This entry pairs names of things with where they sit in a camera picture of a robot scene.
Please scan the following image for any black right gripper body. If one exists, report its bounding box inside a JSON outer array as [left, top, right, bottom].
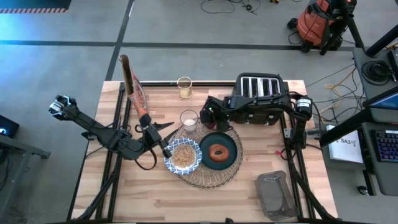
[[200, 95, 233, 124]]

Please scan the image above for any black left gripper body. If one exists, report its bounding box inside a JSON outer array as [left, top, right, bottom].
[[139, 123, 165, 151]]

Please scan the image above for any dark green plate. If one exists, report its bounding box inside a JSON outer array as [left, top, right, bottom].
[[198, 132, 239, 171]]

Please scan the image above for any brown bagel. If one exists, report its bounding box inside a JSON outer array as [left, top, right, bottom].
[[208, 143, 231, 164]]

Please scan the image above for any blue patterned paper bowl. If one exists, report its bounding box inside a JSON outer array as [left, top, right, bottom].
[[164, 138, 203, 176]]

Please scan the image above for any clear plastic container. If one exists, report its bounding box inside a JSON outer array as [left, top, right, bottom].
[[254, 169, 299, 222]]

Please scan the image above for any brown cereal heap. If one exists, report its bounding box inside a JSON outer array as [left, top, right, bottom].
[[170, 144, 197, 168]]

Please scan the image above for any clear glass with milk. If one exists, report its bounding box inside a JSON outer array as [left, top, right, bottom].
[[179, 109, 199, 134]]

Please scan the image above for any small gold-filled glass jar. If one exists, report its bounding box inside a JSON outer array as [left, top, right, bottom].
[[176, 76, 193, 100]]

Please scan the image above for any black four-slot toaster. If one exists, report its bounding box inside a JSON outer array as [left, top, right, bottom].
[[229, 72, 289, 126]]

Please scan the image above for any round woven straw placemat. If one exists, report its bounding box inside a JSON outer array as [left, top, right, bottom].
[[170, 119, 244, 190]]

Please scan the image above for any white paper sheet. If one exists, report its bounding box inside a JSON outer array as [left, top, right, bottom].
[[326, 124, 364, 164]]

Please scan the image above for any orange shop vacuum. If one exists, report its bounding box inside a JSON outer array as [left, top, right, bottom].
[[295, 0, 358, 56]]

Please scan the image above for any grey metal desk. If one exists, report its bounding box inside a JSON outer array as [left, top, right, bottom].
[[0, 133, 51, 194]]

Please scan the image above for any black box with blue light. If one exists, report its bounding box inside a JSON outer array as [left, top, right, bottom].
[[0, 114, 20, 139]]

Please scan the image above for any grey laptop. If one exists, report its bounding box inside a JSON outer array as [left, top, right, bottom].
[[362, 89, 398, 123]]

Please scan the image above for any backlit black keyboard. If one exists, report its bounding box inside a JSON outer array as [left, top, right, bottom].
[[374, 129, 398, 163]]

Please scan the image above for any red cable tag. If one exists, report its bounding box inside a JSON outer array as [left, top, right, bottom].
[[274, 147, 289, 161]]

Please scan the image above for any black floor cable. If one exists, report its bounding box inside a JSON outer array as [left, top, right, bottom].
[[200, 0, 259, 16]]

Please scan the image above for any yellow cable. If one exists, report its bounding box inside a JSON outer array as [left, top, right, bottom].
[[317, 67, 358, 116]]

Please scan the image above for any coiled black cable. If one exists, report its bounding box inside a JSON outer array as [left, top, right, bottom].
[[361, 60, 392, 83]]

